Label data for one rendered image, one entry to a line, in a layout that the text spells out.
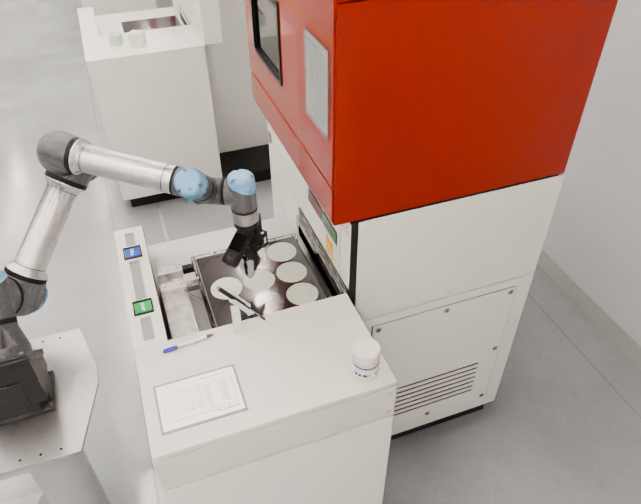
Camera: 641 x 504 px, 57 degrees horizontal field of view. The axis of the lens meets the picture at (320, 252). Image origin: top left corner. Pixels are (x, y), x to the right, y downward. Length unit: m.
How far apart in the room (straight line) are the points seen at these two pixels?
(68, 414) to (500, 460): 1.66
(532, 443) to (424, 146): 1.54
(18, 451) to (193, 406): 0.49
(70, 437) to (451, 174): 1.23
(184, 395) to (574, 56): 1.31
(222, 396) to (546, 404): 1.70
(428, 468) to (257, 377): 1.17
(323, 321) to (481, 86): 0.75
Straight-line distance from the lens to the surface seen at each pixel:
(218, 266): 1.97
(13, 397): 1.76
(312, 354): 1.59
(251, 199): 1.63
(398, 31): 1.38
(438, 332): 2.10
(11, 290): 1.76
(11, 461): 1.77
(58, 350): 1.96
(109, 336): 3.10
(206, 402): 1.52
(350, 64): 1.36
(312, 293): 1.84
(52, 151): 1.66
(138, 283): 1.88
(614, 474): 2.75
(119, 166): 1.58
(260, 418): 1.48
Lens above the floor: 2.19
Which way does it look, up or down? 41 degrees down
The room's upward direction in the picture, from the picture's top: straight up
